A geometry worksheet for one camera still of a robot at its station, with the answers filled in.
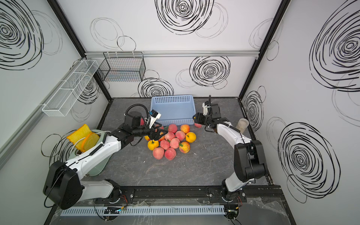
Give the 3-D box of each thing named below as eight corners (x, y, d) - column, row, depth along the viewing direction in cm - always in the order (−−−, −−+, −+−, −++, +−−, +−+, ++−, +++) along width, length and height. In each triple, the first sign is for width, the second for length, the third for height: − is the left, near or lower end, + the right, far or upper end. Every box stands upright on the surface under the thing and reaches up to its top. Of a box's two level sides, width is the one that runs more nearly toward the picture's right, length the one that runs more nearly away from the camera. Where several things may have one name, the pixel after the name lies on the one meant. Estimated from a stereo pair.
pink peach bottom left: (153, 159, 88) (152, 156, 84) (154, 150, 92) (153, 146, 88) (163, 159, 88) (162, 156, 84) (164, 150, 92) (163, 147, 88)
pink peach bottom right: (163, 155, 89) (163, 152, 85) (171, 149, 92) (170, 145, 88) (170, 162, 86) (170, 159, 83) (177, 155, 89) (177, 152, 86)
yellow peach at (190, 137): (190, 145, 94) (190, 141, 90) (184, 139, 97) (184, 135, 92) (196, 140, 97) (196, 135, 92) (190, 134, 100) (190, 130, 95)
